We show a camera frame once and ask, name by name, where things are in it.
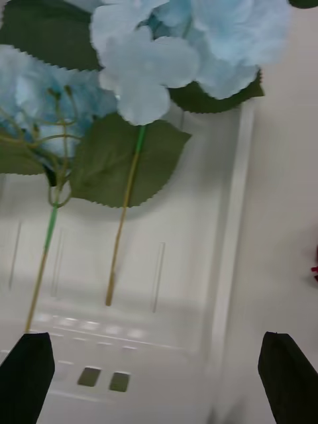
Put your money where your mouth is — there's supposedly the large pale blue flower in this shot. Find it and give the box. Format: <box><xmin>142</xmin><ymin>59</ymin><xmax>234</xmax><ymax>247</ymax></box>
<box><xmin>0</xmin><ymin>0</ymin><xmax>293</xmax><ymax>307</ymax></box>

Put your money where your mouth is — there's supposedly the small pale blue flower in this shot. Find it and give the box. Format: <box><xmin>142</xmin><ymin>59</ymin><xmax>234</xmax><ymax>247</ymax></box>
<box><xmin>0</xmin><ymin>44</ymin><xmax>119</xmax><ymax>333</ymax></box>

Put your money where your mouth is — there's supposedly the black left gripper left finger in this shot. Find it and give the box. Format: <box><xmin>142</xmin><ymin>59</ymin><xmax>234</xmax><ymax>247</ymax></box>
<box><xmin>0</xmin><ymin>332</ymin><xmax>56</xmax><ymax>424</ymax></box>

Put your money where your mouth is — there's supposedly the shallow white box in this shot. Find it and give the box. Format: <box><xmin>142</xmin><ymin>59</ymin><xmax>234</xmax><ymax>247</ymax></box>
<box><xmin>0</xmin><ymin>98</ymin><xmax>258</xmax><ymax>424</ymax></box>

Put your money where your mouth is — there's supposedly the red rose with dark leaves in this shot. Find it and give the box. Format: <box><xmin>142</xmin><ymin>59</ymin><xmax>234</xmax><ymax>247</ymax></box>
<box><xmin>310</xmin><ymin>244</ymin><xmax>318</xmax><ymax>284</ymax></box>

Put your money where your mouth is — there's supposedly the dark green three-leaf twig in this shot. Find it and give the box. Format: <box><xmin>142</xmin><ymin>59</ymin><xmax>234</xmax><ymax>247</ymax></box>
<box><xmin>288</xmin><ymin>0</ymin><xmax>318</xmax><ymax>10</ymax></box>

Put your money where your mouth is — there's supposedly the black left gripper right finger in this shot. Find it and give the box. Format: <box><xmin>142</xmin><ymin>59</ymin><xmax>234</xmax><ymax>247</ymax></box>
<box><xmin>258</xmin><ymin>331</ymin><xmax>318</xmax><ymax>424</ymax></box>

